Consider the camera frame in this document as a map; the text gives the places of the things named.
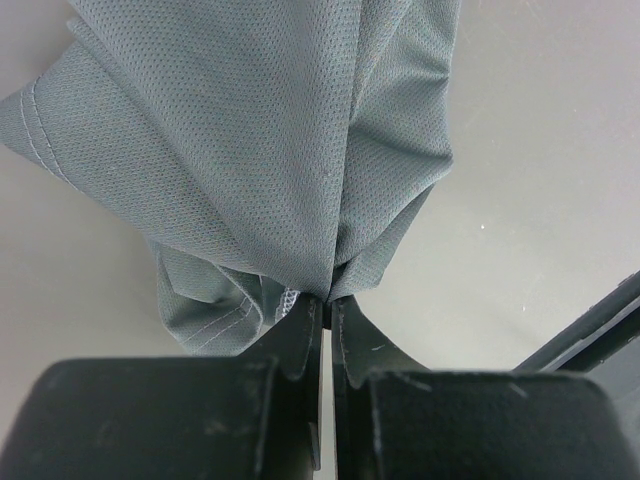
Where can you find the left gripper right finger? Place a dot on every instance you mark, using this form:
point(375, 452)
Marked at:
point(396, 419)

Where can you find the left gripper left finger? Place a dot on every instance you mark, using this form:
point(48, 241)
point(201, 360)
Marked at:
point(252, 416)

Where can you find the grey t shirt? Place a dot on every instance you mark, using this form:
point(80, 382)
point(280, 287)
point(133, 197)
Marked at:
point(263, 148)

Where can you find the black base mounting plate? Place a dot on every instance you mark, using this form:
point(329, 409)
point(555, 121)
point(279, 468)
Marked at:
point(603, 343)

